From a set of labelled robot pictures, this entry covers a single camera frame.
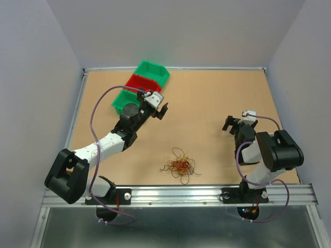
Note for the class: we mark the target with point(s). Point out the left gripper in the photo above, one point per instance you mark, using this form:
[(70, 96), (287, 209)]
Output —
[(159, 114)]

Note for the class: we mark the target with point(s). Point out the far green bin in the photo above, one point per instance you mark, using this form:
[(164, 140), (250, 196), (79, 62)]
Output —
[(153, 71)]

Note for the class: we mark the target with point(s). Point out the aluminium rail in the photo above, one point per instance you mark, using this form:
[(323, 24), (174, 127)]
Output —
[(193, 196)]

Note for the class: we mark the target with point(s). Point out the red bin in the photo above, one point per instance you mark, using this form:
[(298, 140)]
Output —
[(137, 81)]

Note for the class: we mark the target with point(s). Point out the green bin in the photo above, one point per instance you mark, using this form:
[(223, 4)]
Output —
[(123, 98), (153, 71)]

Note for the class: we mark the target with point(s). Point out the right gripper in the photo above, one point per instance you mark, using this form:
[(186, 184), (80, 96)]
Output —
[(230, 120)]

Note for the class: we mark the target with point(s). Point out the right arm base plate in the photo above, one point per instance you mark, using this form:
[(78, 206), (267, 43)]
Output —
[(237, 196)]

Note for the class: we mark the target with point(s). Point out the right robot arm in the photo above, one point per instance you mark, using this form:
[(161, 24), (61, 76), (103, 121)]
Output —
[(273, 153)]

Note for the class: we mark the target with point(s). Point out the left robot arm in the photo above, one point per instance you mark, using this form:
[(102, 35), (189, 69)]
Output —
[(68, 177)]

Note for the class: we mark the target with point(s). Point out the near green bin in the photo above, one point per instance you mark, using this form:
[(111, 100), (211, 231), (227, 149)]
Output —
[(123, 98)]

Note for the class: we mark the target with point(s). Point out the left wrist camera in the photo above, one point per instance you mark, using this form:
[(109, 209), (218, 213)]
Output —
[(153, 98)]

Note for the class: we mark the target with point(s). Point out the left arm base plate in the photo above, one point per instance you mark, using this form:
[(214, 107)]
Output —
[(121, 196)]

